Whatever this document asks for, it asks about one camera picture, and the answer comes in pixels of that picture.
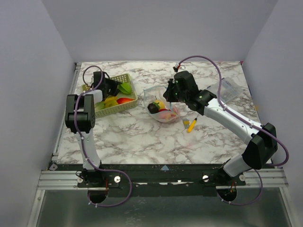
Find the clear zip top bag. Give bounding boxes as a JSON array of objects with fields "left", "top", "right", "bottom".
[{"left": 143, "top": 85, "right": 180, "bottom": 123}]

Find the green leaf toy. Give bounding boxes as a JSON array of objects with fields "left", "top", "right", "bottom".
[{"left": 118, "top": 82, "right": 132, "bottom": 95}]

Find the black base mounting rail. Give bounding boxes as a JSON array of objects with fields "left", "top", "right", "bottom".
[{"left": 40, "top": 164, "right": 245, "bottom": 198}]

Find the yellow handled screwdriver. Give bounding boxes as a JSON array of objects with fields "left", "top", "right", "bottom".
[{"left": 187, "top": 115, "right": 199, "bottom": 133}]

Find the yellow hex key set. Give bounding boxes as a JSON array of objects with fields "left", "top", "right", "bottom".
[{"left": 182, "top": 118, "right": 190, "bottom": 129}]

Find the green cabbage toy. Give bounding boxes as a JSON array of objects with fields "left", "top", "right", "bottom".
[{"left": 95, "top": 102, "right": 105, "bottom": 112}]

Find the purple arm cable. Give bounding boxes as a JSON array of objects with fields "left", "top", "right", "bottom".
[
  {"left": 73, "top": 65, "right": 133, "bottom": 209},
  {"left": 175, "top": 55, "right": 290, "bottom": 205}
]

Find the yellow banana toy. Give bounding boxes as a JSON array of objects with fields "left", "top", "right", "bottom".
[{"left": 104, "top": 96, "right": 118, "bottom": 108}]

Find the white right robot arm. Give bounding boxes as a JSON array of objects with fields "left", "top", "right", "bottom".
[{"left": 163, "top": 71, "right": 277, "bottom": 185}]

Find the clear plastic screw box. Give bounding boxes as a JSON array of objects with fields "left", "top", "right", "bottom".
[{"left": 220, "top": 77, "right": 243, "bottom": 104}]

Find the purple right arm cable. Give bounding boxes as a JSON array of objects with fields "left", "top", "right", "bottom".
[{"left": 175, "top": 55, "right": 290, "bottom": 205}]

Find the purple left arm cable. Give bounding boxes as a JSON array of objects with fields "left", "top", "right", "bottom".
[{"left": 73, "top": 65, "right": 133, "bottom": 209}]

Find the yellow pear toy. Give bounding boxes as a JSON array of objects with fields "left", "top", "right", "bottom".
[{"left": 154, "top": 99, "right": 166, "bottom": 110}]

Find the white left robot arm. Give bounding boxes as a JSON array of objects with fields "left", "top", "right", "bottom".
[{"left": 65, "top": 71, "right": 120, "bottom": 187}]

